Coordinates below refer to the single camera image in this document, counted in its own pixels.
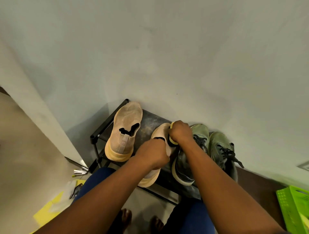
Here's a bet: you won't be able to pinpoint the person's left foot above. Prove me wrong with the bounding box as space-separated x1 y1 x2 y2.
116 208 133 232

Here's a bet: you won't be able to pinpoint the person's right forearm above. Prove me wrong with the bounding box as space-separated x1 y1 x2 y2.
180 141 288 234

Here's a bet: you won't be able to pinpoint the dark brown low bench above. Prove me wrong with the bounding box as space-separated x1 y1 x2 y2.
235 166 288 230

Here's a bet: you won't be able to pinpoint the beige suede shoe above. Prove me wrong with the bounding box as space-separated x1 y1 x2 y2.
137 122 180 188
104 101 143 162

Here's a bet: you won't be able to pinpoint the green plastic basket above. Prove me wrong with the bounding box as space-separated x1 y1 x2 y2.
276 185 309 234

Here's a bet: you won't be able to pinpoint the dark blue trousers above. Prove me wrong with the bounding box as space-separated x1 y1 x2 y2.
71 167 216 234

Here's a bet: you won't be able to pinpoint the person's left hand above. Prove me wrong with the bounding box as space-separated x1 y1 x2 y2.
135 139 170 170

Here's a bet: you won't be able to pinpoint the person's right hand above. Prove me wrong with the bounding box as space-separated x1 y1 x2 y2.
168 120 195 148

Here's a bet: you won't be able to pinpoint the yellow-edged shoe shine sponge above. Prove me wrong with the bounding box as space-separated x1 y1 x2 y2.
168 121 180 148

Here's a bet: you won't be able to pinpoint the person's foot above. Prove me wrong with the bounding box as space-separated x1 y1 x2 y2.
116 208 133 232
150 216 164 234

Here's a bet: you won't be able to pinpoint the person's right foot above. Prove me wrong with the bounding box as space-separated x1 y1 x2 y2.
150 216 164 234

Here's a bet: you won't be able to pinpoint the yellow sticky note pad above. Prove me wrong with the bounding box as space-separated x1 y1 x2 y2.
299 212 309 230

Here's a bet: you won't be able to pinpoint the small dark packet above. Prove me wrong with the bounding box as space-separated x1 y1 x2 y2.
70 183 84 200

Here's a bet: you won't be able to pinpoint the black metal shoe rack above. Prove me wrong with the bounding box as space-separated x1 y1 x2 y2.
88 98 239 207

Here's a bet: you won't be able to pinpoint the green sneaker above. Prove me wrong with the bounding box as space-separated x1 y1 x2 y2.
171 123 210 186
208 131 245 183

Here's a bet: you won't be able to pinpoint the person's left forearm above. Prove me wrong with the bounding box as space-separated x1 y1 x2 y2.
33 157 160 234

